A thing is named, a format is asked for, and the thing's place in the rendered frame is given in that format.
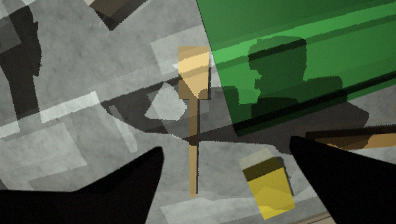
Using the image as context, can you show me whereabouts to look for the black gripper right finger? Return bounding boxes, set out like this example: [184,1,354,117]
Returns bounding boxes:
[289,136,396,224]

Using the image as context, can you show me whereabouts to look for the brown wooden mallet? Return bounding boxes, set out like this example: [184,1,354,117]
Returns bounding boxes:
[305,126,396,150]

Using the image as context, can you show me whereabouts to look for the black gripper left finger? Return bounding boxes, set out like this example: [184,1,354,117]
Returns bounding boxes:
[0,147,164,224]

